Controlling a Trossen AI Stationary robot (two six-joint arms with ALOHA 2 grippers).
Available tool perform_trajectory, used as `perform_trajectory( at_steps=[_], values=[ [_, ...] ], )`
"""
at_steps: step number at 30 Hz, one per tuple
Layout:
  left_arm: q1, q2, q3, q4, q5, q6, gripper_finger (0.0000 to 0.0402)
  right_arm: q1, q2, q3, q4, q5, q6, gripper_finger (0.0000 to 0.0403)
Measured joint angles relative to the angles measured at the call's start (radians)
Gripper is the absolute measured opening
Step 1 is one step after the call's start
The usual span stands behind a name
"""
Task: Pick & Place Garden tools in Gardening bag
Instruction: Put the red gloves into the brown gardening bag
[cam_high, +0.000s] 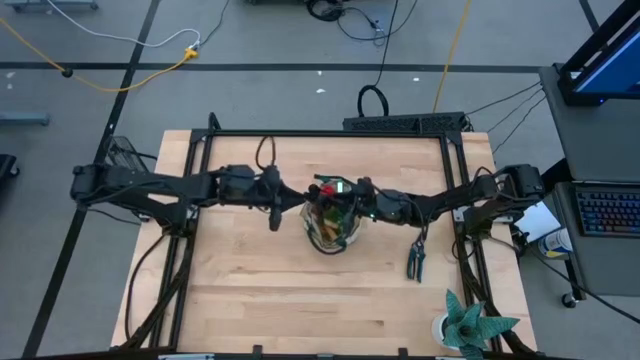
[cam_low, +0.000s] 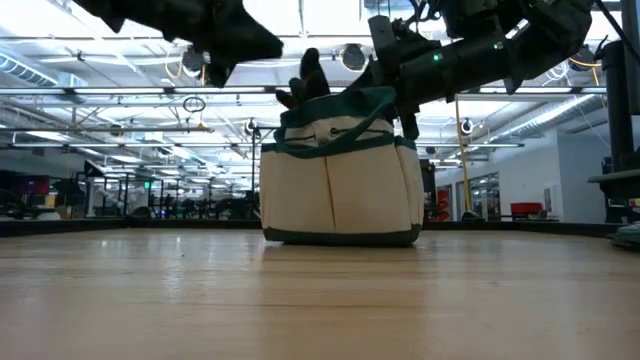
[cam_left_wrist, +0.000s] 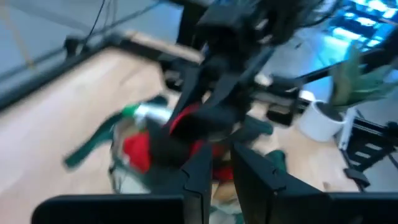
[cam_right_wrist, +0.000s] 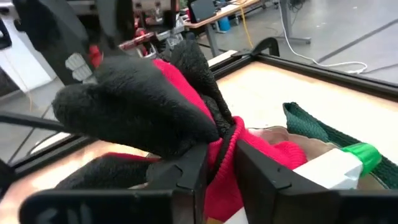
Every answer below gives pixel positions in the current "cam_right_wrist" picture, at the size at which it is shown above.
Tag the black background laptop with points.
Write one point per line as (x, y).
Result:
(202, 10)

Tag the grey stand foot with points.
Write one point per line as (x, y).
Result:
(287, 21)

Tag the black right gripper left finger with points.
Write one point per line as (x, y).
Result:
(189, 180)

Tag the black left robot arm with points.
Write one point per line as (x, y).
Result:
(62, 31)

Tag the green spray bottle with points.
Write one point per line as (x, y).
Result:
(329, 169)

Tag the blue bin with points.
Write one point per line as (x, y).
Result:
(224, 23)

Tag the wooden background table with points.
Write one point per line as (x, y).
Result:
(224, 12)

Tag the red and black gardening glove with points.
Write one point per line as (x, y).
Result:
(130, 102)

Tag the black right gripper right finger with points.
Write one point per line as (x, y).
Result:
(264, 180)

